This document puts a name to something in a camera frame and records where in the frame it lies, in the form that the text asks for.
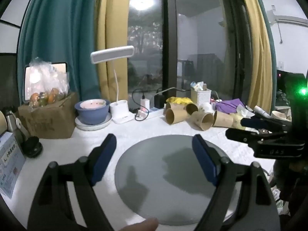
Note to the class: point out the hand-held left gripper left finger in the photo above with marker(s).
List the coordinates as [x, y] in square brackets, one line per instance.
[104, 160]

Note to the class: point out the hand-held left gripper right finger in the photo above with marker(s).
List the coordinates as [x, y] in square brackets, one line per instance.
[204, 160]

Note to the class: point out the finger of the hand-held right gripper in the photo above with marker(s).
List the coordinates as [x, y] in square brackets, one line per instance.
[240, 135]
[258, 123]

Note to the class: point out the brown paper cup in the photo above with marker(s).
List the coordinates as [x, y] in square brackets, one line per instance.
[192, 108]
[173, 116]
[174, 105]
[203, 120]
[278, 115]
[223, 119]

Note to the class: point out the person's left hand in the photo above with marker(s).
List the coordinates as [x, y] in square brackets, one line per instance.
[142, 225]

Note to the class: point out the white tube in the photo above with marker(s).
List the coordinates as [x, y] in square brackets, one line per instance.
[262, 112]

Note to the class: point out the purple cloth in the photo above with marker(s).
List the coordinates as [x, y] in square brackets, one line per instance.
[228, 105]

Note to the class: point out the white plate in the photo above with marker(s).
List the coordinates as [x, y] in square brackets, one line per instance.
[93, 126]

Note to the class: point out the grey round tray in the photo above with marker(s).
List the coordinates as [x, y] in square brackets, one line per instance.
[168, 180]

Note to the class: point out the blue bowl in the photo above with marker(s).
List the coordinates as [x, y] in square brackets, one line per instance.
[92, 113]

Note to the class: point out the white desk lamp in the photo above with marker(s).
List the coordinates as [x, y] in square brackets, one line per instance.
[120, 112]

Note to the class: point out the white woven basket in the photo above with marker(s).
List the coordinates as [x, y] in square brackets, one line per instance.
[201, 96]

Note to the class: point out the yellow cloth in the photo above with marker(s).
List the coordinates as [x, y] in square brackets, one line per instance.
[179, 99]

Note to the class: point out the cardboard box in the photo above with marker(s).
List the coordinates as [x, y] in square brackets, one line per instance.
[50, 121]

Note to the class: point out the white power strip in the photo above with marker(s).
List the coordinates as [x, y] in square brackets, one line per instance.
[154, 112]

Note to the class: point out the white charger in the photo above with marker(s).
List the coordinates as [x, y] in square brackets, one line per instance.
[144, 103]

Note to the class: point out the yellow curtain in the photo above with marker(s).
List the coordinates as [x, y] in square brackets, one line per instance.
[110, 28]
[259, 53]

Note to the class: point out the black round lid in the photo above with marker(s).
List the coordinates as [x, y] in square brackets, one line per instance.
[31, 147]

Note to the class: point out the black charger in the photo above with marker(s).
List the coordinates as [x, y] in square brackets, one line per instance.
[158, 101]

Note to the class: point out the plastic bag of fruit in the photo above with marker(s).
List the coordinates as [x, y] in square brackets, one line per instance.
[48, 84]

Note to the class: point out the blue and white carton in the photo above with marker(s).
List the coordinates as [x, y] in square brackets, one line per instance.
[9, 163]

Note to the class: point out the steel flask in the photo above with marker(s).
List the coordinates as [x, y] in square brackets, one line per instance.
[14, 122]

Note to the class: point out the white air conditioner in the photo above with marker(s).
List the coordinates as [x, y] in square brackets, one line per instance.
[288, 18]

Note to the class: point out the teal curtain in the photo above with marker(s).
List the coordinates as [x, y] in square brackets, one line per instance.
[60, 28]

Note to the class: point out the dark window frame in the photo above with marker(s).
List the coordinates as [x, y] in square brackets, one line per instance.
[169, 41]

